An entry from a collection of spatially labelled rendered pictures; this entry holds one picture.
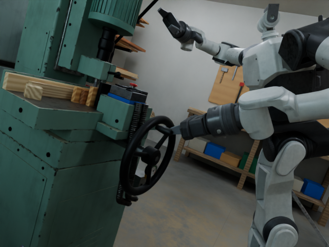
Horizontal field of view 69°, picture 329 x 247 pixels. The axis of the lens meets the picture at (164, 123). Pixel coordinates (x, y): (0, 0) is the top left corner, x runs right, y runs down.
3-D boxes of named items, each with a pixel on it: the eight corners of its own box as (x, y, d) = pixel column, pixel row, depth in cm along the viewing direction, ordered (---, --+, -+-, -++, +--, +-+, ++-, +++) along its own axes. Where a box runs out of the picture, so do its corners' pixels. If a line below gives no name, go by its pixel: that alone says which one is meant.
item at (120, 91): (129, 104, 77) (133, 87, 76) (105, 94, 82) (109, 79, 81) (151, 107, 88) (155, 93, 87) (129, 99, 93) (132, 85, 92)
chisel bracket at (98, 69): (98, 83, 89) (104, 61, 88) (75, 74, 96) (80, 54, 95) (112, 86, 96) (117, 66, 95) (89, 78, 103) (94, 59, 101)
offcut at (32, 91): (23, 94, 70) (26, 83, 70) (38, 97, 73) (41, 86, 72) (24, 97, 67) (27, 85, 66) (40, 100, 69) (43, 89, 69)
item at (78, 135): (68, 142, 72) (72, 130, 72) (31, 120, 82) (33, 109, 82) (143, 138, 107) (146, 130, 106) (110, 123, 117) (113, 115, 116)
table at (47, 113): (54, 143, 57) (60, 119, 56) (-6, 106, 71) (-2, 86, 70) (173, 137, 109) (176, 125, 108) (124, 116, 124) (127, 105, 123)
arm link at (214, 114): (185, 150, 68) (225, 144, 62) (176, 118, 67) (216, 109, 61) (199, 136, 79) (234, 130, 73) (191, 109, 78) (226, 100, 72)
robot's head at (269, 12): (274, 31, 94) (276, 11, 93) (280, 26, 86) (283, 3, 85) (257, 31, 95) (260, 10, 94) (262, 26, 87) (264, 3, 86)
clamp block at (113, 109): (120, 131, 76) (128, 104, 75) (92, 117, 83) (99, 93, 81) (146, 131, 89) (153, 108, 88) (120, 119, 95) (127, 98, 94)
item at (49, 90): (29, 94, 73) (32, 82, 73) (25, 92, 74) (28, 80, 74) (144, 110, 127) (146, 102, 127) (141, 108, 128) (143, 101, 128)
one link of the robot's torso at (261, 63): (305, 109, 113) (299, 32, 108) (362, 118, 80) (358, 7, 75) (242, 118, 115) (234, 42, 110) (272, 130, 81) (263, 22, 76)
